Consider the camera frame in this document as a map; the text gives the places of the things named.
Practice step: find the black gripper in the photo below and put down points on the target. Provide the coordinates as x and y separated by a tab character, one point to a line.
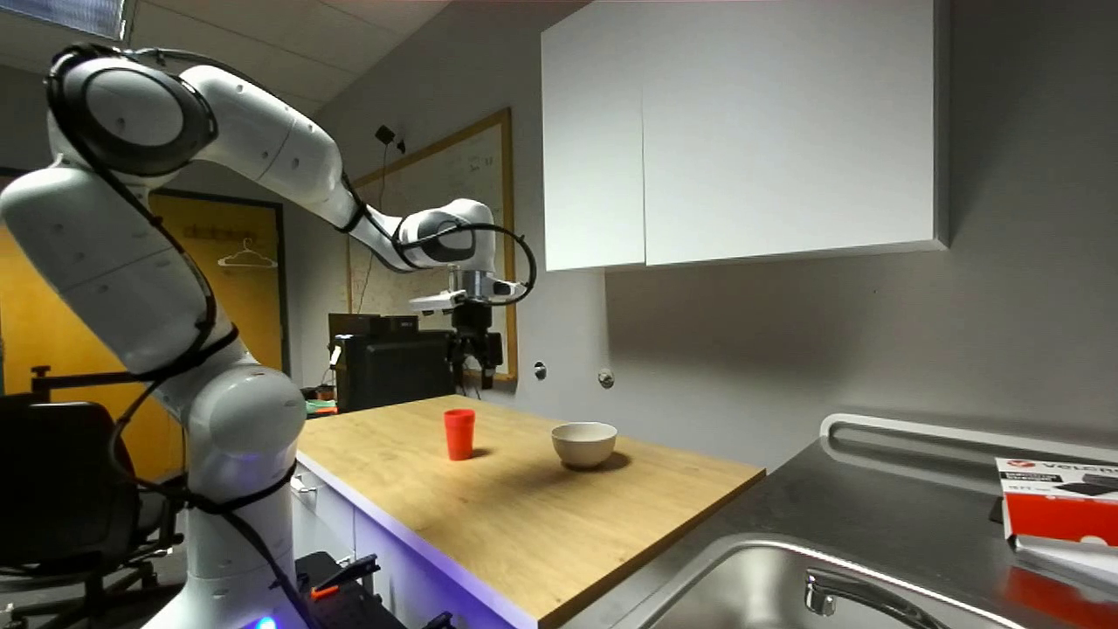
477	335

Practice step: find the red plastic cup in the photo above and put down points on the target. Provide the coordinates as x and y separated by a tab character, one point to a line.
457	435

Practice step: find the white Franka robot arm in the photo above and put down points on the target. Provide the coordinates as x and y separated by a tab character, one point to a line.
104	258

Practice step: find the white ceramic bowl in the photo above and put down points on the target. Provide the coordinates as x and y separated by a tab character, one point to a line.
585	444

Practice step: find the wood framed whiteboard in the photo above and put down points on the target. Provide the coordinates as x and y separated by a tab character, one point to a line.
457	168

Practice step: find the white base cabinet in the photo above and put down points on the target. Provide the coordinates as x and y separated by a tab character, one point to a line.
350	528

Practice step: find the yellow door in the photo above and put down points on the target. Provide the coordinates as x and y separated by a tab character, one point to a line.
250	316

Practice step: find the black device with red part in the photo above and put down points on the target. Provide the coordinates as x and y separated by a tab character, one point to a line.
336	590

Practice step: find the stainless steel sink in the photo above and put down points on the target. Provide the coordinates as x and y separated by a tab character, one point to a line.
746	597

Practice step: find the black clamp bar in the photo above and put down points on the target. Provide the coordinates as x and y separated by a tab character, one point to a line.
80	378

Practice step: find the chrome faucet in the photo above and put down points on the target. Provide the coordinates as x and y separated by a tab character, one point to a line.
821	597

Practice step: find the black office chair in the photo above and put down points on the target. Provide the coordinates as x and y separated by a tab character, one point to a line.
62	492

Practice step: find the ceiling light panel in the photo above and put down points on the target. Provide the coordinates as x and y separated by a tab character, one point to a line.
62	14

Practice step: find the red and white box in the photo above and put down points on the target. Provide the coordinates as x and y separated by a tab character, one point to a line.
1053	513

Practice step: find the small round wall knob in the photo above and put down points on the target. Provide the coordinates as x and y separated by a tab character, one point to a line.
604	378
540	372

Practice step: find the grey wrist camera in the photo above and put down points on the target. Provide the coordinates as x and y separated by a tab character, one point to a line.
437	299

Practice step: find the small black wall camera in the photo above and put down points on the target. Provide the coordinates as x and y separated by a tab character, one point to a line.
385	135

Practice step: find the white wall cabinet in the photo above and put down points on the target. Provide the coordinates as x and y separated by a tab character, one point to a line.
746	127

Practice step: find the white wall rail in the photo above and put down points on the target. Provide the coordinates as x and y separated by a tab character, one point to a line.
929	435

